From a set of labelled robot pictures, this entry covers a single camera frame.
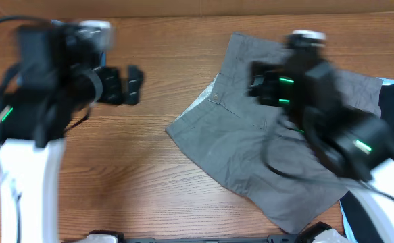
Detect grey shorts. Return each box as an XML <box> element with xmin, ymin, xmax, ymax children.
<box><xmin>165</xmin><ymin>32</ymin><xmax>384</xmax><ymax>234</ymax></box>

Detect light blue garment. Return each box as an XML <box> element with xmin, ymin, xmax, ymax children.
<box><xmin>340</xmin><ymin>78</ymin><xmax>394</xmax><ymax>242</ymax></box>

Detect folded blue denim shorts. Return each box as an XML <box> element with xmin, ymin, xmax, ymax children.
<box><xmin>51</xmin><ymin>20</ymin><xmax>66</xmax><ymax>26</ymax></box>

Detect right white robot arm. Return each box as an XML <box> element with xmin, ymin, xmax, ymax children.
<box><xmin>249</xmin><ymin>59</ymin><xmax>394</xmax><ymax>242</ymax></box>

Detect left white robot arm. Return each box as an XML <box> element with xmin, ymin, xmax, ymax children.
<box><xmin>0</xmin><ymin>26</ymin><xmax>144</xmax><ymax>242</ymax></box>

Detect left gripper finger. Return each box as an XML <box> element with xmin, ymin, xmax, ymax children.
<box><xmin>98</xmin><ymin>66</ymin><xmax>123</xmax><ymax>105</ymax></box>
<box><xmin>126</xmin><ymin>65</ymin><xmax>144</xmax><ymax>105</ymax></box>

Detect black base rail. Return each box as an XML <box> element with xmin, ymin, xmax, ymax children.
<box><xmin>87</xmin><ymin>222</ymin><xmax>332</xmax><ymax>243</ymax></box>

